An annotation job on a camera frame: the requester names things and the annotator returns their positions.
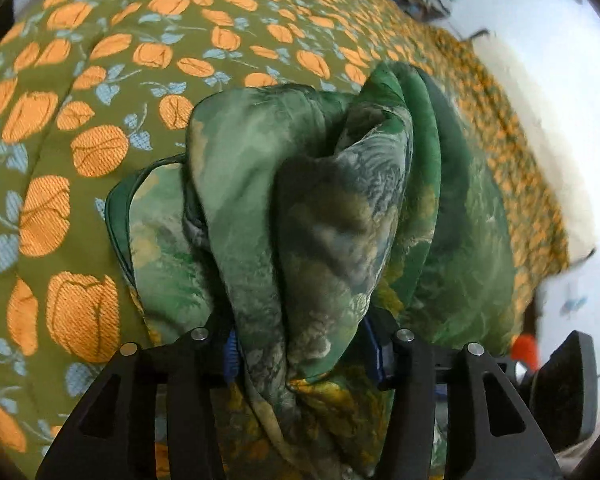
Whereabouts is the cream white pillow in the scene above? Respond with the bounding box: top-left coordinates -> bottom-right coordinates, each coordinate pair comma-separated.
470,32 -> 596,263

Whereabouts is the olive orange floral bedspread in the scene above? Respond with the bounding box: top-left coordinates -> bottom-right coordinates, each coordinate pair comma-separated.
0,0 -> 569,479

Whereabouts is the green patterned garment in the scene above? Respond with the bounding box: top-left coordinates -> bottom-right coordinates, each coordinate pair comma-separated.
105,62 -> 516,479

